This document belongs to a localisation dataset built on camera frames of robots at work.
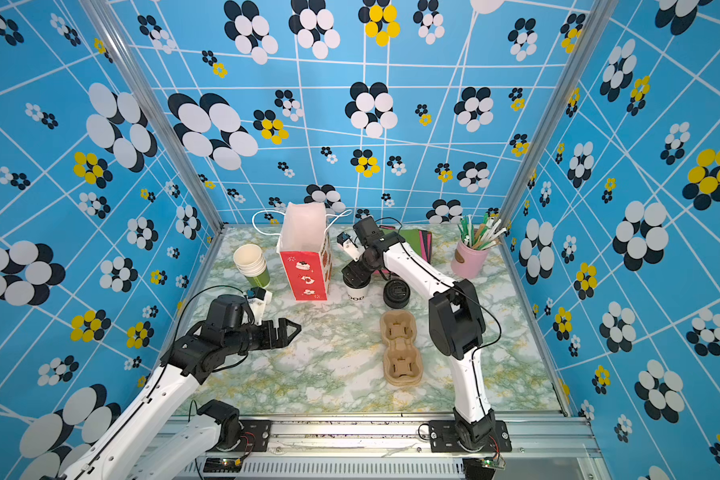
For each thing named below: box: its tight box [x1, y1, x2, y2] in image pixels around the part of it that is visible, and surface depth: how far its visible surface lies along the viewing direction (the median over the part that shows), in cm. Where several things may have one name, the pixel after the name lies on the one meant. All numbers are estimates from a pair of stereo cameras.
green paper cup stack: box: [233, 243, 270, 288], surface depth 94 cm
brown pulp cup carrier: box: [380, 310, 424, 387], surface depth 84 cm
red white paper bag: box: [276, 202, 333, 301], surface depth 91 cm
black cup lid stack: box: [383, 279, 411, 309], surface depth 98 cm
